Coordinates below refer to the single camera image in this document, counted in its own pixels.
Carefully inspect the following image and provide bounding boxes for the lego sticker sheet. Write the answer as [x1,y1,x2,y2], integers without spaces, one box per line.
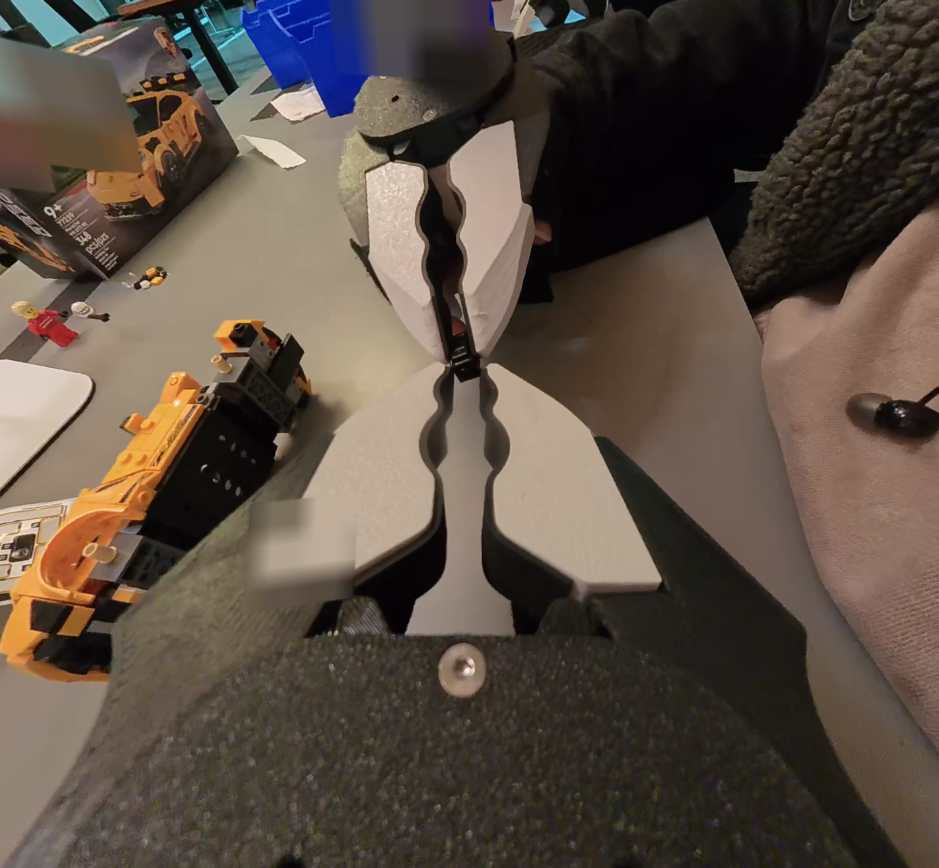
[0,505,74,608]

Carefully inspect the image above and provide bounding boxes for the orange black lego car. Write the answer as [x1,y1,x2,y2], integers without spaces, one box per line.
[0,318,313,682]

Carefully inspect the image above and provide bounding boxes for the small black lego piece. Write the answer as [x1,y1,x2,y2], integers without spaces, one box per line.
[449,333,485,381]

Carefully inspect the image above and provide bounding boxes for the red lego minifigure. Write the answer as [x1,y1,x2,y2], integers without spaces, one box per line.
[11,301,80,348]

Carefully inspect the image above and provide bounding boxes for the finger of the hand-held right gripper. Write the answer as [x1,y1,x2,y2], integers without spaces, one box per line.
[447,120,537,357]
[364,158,459,364]

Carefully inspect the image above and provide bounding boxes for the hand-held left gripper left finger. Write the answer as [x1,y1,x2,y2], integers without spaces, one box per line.
[302,363,450,634]

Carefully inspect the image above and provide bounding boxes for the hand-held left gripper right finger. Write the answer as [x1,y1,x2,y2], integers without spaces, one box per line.
[479,360,665,633]

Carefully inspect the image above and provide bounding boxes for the lego set box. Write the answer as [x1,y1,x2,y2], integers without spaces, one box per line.
[0,17,239,281]

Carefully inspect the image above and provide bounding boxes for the black wired earphone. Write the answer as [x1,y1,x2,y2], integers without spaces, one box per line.
[845,385,939,440]

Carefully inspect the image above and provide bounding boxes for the blue plastic bin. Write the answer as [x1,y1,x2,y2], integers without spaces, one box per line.
[268,0,368,117]
[242,2,309,88]

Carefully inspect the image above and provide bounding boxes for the person's right hand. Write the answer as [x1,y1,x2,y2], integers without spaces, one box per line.
[517,219,556,306]

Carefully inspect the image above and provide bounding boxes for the white paper scrap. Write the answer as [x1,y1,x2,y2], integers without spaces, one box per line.
[271,87,327,122]
[238,134,308,170]

